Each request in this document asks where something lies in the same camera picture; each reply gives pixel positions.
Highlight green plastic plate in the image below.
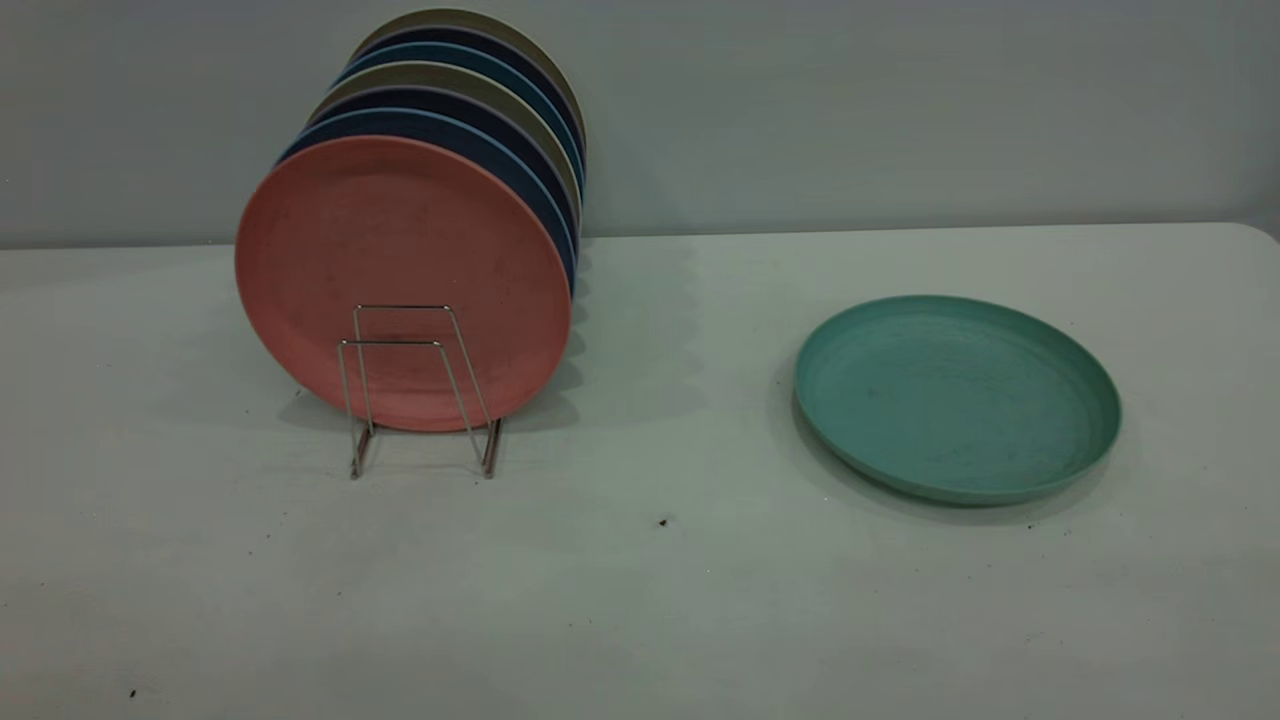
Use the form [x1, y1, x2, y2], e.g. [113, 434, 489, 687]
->
[794, 294, 1123, 507]

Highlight pink plastic plate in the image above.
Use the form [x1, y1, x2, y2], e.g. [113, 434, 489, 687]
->
[234, 135, 573, 433]

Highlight navy purple-rimmed plate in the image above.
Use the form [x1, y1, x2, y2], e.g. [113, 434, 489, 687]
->
[309, 85, 582, 244]
[349, 24, 587, 153]

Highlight teal blue plastic plate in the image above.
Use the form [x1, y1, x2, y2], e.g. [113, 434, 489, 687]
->
[334, 40, 586, 187]

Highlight beige plastic plate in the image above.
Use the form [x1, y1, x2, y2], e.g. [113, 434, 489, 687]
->
[307, 60, 584, 217]
[350, 8, 589, 141]

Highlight metal wire plate rack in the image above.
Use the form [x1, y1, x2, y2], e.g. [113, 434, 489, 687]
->
[337, 304, 503, 480]

